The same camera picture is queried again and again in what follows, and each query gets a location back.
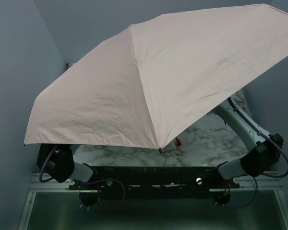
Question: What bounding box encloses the pink folding umbrella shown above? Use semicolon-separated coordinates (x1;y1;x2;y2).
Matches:
24;4;288;150

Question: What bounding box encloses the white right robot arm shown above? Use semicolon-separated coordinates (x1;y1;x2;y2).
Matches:
213;97;284;180

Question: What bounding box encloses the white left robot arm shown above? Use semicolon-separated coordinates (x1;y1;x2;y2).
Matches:
36;144;97;183

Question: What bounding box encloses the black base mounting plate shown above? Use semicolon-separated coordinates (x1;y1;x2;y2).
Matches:
70;166;239;200

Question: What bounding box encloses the aluminium frame rail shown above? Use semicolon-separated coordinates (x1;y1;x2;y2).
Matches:
18;173;287;230

